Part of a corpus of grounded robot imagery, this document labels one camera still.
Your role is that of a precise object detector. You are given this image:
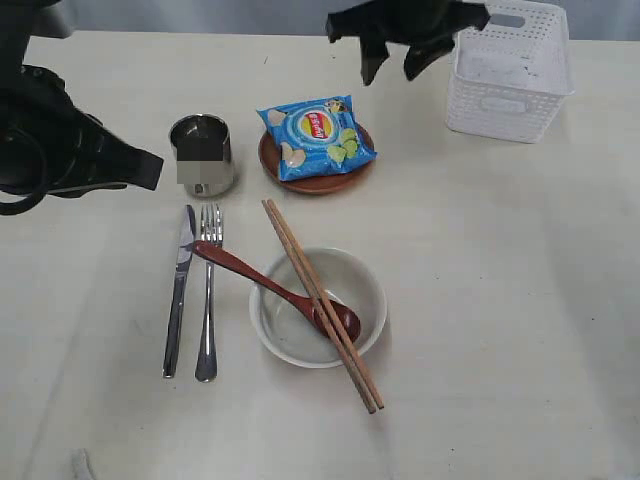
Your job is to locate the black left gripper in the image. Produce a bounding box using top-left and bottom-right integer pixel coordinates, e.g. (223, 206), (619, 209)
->
(1, 65), (163, 198)

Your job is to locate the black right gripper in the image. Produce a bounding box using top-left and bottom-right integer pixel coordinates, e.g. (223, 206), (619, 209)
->
(326, 0), (490, 86)

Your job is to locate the blue chips snack bag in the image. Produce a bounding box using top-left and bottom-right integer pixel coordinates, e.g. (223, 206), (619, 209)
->
(257, 95), (377, 182)

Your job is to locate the white perforated plastic basket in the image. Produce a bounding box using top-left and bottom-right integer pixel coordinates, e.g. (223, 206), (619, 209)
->
(446, 1), (575, 144)

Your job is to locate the silver metal cup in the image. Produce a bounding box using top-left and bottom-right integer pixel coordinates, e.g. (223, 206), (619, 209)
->
(169, 114), (236, 198)

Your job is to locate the brown round plate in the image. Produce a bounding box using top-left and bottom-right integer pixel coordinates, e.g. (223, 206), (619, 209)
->
(258, 132), (376, 196)

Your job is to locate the silver table knife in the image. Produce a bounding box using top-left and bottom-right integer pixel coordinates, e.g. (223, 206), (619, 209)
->
(162, 204), (195, 378)

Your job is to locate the silver metal fork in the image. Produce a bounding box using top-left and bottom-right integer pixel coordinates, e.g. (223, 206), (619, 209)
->
(195, 203), (224, 383)

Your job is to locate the wooden chopstick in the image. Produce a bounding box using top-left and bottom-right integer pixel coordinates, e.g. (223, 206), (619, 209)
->
(260, 199), (377, 416)
(266, 198), (386, 411)

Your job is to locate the brown wooden spoon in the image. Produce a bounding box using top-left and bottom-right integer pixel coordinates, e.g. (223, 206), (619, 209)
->
(192, 240), (361, 341)

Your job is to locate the speckled white bowl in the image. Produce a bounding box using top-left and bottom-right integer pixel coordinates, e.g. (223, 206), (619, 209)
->
(249, 247), (388, 369)

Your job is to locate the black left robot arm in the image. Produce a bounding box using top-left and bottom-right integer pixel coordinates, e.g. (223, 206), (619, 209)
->
(1, 1), (163, 210)

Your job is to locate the grey backdrop curtain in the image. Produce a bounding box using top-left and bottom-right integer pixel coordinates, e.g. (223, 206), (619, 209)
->
(59, 0), (639, 41)

